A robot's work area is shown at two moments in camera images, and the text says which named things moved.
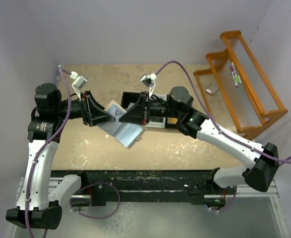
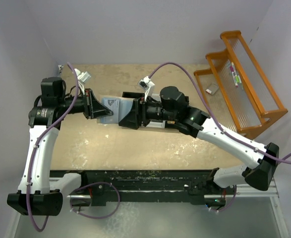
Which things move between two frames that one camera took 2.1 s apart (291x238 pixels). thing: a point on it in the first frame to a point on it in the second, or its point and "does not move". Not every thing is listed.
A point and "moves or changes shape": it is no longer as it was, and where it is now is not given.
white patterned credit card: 115,111 moves or changes shape
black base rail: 103,186 does not move
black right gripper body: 153,108 does not move
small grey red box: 212,89 does not move
